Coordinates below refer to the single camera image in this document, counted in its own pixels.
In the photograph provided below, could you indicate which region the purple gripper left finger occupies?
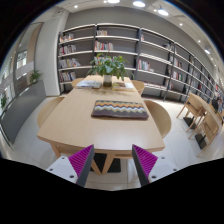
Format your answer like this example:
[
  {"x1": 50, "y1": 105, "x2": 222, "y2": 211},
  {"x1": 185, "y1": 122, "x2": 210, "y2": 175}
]
[{"x1": 69, "y1": 145, "x2": 95, "y2": 187}]

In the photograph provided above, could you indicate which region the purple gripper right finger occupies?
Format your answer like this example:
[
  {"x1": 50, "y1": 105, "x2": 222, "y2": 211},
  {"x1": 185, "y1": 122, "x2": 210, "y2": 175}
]
[{"x1": 132, "y1": 145, "x2": 158, "y2": 186}]

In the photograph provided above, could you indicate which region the zigzag patterned folded towel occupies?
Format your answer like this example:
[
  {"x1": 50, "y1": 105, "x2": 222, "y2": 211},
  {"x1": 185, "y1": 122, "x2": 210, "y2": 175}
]
[{"x1": 92, "y1": 100, "x2": 149, "y2": 120}]

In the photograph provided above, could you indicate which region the long wooden table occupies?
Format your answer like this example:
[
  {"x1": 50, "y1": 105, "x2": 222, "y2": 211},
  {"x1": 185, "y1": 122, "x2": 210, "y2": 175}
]
[{"x1": 36, "y1": 74, "x2": 166, "y2": 176}]

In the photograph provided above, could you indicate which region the right near wooden chair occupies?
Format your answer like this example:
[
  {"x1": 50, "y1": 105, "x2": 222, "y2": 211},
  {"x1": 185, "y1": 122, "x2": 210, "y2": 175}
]
[{"x1": 144, "y1": 100, "x2": 172, "y2": 137}]

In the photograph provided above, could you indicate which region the wooden chair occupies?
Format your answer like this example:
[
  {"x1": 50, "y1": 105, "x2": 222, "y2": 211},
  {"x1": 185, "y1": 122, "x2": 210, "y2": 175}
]
[
  {"x1": 189, "y1": 112, "x2": 221, "y2": 151},
  {"x1": 144, "y1": 100, "x2": 172, "y2": 137},
  {"x1": 71, "y1": 78, "x2": 84, "y2": 88},
  {"x1": 182, "y1": 93, "x2": 206, "y2": 130},
  {"x1": 37, "y1": 97, "x2": 63, "y2": 128},
  {"x1": 132, "y1": 80, "x2": 145, "y2": 94}
]

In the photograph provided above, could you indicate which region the left near wooden chair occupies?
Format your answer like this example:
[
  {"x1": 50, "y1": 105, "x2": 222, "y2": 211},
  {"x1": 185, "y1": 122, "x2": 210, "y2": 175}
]
[{"x1": 37, "y1": 97, "x2": 63, "y2": 128}]

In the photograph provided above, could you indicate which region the wooden chair at right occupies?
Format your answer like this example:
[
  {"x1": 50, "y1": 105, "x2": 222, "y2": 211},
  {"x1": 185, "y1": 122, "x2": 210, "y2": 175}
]
[{"x1": 182, "y1": 93, "x2": 206, "y2": 130}]

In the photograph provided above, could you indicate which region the right far wooden chair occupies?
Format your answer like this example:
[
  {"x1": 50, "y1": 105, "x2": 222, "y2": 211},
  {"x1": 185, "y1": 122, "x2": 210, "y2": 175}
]
[{"x1": 132, "y1": 80, "x2": 145, "y2": 94}]

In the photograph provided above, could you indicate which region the brown book on table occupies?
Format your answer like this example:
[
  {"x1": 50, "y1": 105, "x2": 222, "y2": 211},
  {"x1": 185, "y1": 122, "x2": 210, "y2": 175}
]
[{"x1": 112, "y1": 82, "x2": 134, "y2": 91}]

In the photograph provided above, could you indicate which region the left far wooden chair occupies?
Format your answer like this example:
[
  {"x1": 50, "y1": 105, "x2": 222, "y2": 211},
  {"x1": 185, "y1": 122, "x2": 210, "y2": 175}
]
[{"x1": 71, "y1": 78, "x2": 84, "y2": 88}]

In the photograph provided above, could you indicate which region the large grey bookshelf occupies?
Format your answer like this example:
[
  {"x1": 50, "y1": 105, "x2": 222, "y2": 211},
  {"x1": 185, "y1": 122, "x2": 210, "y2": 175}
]
[{"x1": 57, "y1": 23, "x2": 224, "y2": 102}]

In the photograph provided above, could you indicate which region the small plant on ledge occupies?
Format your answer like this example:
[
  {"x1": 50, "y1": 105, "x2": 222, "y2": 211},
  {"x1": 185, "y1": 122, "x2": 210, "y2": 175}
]
[{"x1": 30, "y1": 70, "x2": 42, "y2": 84}]

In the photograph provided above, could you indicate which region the green potted plant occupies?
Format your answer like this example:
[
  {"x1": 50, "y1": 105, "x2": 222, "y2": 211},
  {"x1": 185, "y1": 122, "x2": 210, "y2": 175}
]
[{"x1": 87, "y1": 53, "x2": 128, "y2": 87}]

